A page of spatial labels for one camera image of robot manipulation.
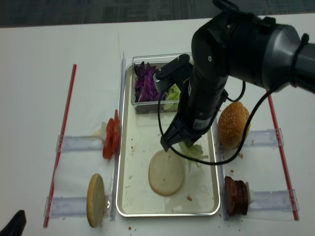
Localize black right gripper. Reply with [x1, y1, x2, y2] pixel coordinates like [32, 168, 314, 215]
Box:
[160, 65, 228, 151]

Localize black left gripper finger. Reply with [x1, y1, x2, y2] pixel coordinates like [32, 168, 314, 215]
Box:
[0, 210, 26, 236]

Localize lettuce piece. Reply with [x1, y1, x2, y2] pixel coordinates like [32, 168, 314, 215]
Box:
[179, 142, 208, 172]

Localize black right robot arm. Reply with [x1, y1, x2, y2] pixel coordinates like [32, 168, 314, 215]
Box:
[154, 0, 315, 150]

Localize green lettuce leaves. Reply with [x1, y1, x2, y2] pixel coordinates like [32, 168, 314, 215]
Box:
[163, 84, 181, 112]

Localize brown meat patties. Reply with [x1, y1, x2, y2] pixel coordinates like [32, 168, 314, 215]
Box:
[224, 176, 249, 216]

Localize red tomato slices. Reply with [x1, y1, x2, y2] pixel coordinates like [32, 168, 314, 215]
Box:
[102, 109, 120, 160]

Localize white tomato pusher block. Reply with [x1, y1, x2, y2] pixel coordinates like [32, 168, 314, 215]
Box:
[99, 122, 107, 143]

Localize left clear tomato track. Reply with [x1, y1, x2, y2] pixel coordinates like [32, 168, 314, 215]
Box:
[56, 135, 103, 152]

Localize flat bun slice on tray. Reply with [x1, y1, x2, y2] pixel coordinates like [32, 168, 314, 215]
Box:
[148, 150, 185, 196]

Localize silver metal tray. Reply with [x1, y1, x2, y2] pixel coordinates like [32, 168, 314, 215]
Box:
[116, 65, 221, 217]

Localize left clear bun track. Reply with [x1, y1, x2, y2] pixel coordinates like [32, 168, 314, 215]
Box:
[44, 197, 87, 218]

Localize clear bun track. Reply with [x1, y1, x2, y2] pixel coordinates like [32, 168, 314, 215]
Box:
[44, 197, 87, 218]
[243, 128, 284, 147]

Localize sesame burger bun tops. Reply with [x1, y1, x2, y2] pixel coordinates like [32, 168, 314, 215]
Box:
[218, 101, 250, 149]

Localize clear plastic salad container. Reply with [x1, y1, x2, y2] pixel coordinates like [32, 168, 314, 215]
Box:
[131, 54, 179, 114]

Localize purple cabbage leaves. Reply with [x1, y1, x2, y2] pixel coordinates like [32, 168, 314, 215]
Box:
[134, 61, 160, 102]

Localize right clear bun track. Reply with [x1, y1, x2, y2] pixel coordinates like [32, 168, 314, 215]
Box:
[243, 128, 284, 147]

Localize upright bun slice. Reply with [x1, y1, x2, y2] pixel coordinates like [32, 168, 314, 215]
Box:
[86, 174, 105, 228]

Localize right clear patty track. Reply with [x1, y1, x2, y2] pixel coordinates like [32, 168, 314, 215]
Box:
[248, 189, 299, 211]

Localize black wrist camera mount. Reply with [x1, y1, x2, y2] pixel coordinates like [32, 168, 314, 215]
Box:
[153, 54, 192, 93]

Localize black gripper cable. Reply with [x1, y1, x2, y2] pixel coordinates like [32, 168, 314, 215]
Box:
[157, 80, 276, 166]

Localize left red plastic rail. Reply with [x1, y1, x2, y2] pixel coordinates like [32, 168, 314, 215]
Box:
[43, 64, 77, 229]

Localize red plastic rail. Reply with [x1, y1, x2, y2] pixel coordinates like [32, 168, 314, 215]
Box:
[268, 95, 300, 221]
[43, 64, 77, 229]

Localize right red plastic rail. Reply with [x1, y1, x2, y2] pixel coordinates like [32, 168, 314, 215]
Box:
[268, 95, 300, 221]

